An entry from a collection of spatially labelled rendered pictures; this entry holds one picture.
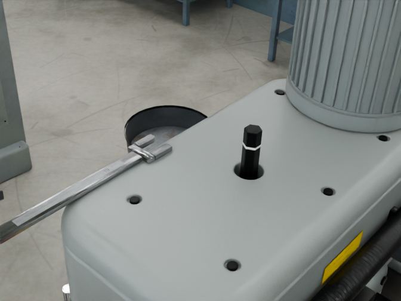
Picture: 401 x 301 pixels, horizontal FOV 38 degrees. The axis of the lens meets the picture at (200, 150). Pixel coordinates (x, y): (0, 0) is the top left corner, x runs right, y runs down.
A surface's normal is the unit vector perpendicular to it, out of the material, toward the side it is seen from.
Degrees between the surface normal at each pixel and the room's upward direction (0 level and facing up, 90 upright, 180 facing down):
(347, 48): 90
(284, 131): 0
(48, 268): 0
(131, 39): 0
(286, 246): 9
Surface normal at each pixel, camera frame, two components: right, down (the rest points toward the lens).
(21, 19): 0.04, -0.81
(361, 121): -0.10, 0.58
